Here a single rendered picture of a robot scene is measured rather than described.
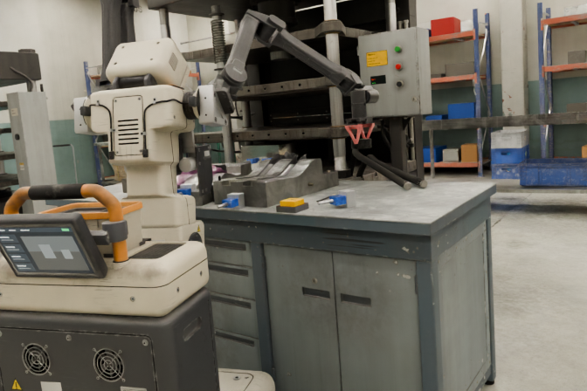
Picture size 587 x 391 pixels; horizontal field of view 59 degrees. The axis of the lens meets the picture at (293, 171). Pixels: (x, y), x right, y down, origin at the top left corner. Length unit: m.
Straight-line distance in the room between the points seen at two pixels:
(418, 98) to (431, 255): 1.07
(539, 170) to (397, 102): 3.03
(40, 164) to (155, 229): 4.62
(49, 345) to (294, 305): 0.82
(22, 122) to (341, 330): 4.89
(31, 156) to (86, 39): 4.55
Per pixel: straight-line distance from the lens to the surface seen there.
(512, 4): 8.14
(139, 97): 1.58
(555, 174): 5.34
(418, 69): 2.46
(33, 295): 1.43
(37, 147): 6.20
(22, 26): 9.79
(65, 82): 9.97
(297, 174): 2.00
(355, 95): 2.02
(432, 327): 1.62
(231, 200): 1.82
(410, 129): 3.17
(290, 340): 1.94
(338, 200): 1.71
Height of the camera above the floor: 1.13
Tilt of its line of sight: 7 degrees down
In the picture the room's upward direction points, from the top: 4 degrees counter-clockwise
